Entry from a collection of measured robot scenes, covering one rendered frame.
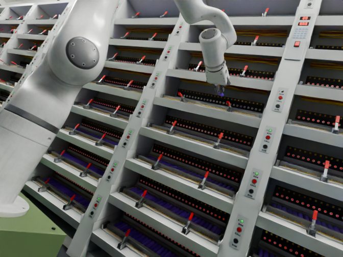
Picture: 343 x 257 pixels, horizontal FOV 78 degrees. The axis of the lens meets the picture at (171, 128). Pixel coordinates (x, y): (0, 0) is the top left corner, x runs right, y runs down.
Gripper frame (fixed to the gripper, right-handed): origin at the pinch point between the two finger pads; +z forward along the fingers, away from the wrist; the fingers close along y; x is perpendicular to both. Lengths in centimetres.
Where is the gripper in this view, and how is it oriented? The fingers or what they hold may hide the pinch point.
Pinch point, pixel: (219, 88)
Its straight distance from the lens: 110.5
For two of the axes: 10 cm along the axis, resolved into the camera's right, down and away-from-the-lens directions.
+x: -4.4, 8.2, -3.6
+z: 3.0, 5.2, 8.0
